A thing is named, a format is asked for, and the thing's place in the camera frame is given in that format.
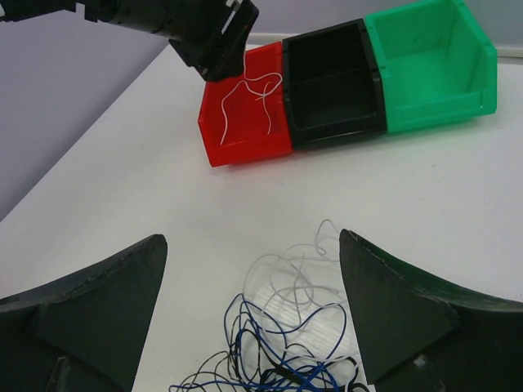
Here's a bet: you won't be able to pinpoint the blue black wire bundle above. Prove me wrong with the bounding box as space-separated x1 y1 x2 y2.
169 293 360 392

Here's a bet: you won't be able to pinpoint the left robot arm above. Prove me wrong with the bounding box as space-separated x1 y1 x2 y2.
1 0 259 82

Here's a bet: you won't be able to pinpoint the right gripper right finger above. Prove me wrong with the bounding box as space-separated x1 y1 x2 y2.
339 229 522 391

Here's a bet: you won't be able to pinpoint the green plastic bin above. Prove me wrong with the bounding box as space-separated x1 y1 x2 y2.
364 1 498 133

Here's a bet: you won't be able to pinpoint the white wires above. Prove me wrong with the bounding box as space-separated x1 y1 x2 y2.
219 44 284 146

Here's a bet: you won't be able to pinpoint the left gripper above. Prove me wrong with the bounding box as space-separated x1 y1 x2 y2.
158 1 259 81

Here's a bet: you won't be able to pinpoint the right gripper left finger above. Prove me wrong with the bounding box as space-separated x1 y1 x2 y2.
1 234 168 391

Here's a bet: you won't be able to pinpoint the black plastic bin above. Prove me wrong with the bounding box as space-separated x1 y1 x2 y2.
283 19 387 150

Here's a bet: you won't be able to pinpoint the red plastic bin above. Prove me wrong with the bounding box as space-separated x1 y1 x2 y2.
198 42 293 167

